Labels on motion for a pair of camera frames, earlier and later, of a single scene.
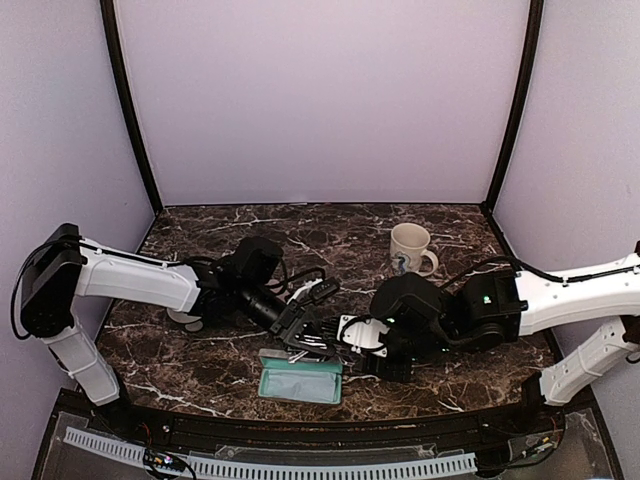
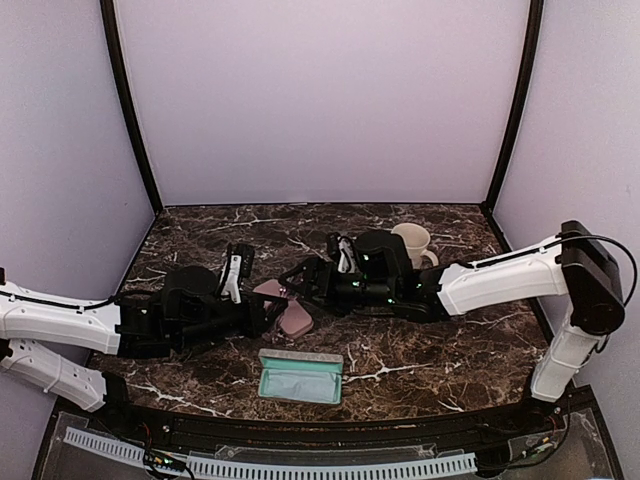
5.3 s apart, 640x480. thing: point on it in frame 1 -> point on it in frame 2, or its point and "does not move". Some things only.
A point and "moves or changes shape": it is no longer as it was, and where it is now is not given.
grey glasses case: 311,380 does not move
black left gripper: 295,319 -> 254,302
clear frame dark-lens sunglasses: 314,348 moves or changes shape
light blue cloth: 319,385 does not move
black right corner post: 532,54 does not move
